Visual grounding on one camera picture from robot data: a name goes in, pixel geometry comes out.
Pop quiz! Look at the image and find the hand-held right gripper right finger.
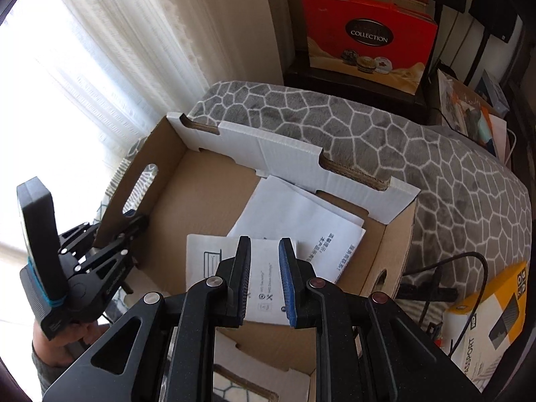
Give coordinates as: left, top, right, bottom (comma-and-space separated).
278, 238, 490, 402

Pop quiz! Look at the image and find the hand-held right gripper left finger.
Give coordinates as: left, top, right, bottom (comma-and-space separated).
42, 237, 252, 402

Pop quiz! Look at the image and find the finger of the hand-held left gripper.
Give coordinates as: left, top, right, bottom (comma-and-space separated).
59, 209, 137, 260
69, 213, 150, 287

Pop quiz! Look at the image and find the white printed booklet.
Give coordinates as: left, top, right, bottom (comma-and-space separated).
186, 234, 315, 326

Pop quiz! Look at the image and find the cardboard box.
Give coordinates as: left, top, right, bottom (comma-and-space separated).
93, 111, 421, 402

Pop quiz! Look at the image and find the black adapter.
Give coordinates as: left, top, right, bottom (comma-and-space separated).
398, 268, 455, 304

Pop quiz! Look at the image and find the black cable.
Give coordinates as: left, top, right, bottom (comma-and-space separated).
400, 251, 491, 365

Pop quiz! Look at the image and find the person's left forearm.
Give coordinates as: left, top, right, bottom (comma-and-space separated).
31, 341, 90, 394

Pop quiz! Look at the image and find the person's left hand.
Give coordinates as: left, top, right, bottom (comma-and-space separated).
32, 317, 105, 365

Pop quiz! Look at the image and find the white printed leaflet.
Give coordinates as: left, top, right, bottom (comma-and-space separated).
295, 224, 367, 285

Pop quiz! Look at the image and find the white paper sheet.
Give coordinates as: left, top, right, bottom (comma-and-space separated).
228, 175, 367, 244

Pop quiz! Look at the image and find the grey patterned blanket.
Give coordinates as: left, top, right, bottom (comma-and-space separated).
98, 79, 532, 402

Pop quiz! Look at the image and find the white sheer curtain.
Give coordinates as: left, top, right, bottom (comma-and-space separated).
0, 0, 289, 260

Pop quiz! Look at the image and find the yellow hard drive box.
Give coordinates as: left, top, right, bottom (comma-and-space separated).
443, 260, 529, 391

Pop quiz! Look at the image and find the orange white box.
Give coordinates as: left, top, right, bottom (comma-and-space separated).
475, 105, 509, 160

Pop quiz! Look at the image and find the red collection box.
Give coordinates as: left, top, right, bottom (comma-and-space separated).
300, 0, 439, 97

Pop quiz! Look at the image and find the blue white box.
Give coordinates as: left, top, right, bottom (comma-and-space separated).
475, 69, 511, 116

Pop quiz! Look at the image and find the white cable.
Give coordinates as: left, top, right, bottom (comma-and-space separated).
504, 129, 519, 165

